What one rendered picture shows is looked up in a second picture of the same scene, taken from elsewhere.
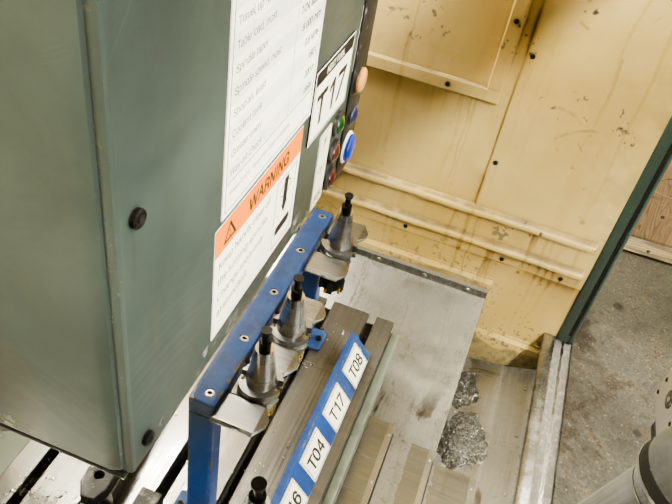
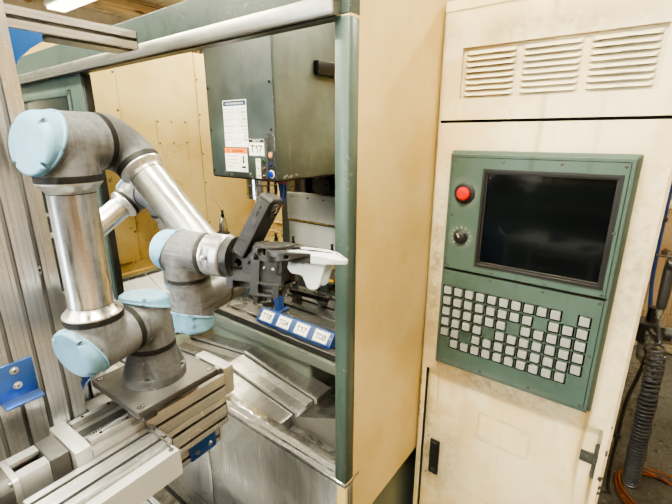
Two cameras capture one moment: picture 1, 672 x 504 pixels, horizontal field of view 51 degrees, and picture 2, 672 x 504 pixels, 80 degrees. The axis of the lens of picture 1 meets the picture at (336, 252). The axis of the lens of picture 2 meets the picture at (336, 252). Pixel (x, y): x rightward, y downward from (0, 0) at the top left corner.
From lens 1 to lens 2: 220 cm
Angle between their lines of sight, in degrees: 97
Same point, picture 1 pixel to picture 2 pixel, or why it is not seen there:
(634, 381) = not seen: outside the picture
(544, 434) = (271, 430)
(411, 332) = not seen: hidden behind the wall
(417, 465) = (291, 402)
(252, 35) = (227, 119)
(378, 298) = not seen: hidden behind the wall
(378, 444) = (306, 388)
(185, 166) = (218, 130)
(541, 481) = (246, 417)
